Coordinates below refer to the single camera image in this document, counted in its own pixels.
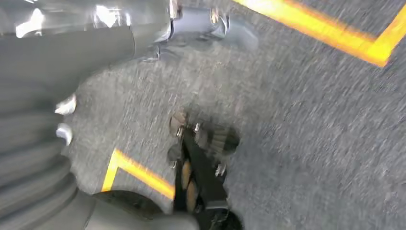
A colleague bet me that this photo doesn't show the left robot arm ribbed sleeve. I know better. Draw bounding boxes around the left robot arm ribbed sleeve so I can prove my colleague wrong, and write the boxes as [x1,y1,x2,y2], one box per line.
[0,106,79,230]

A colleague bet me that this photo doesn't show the black robot leg mechanism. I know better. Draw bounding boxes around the black robot leg mechanism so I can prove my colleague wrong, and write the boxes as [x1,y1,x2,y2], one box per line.
[167,108,243,230]

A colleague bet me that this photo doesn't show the yellow floor tape square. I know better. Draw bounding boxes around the yellow floor tape square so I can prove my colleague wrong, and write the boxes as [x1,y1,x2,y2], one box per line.
[233,0,406,68]

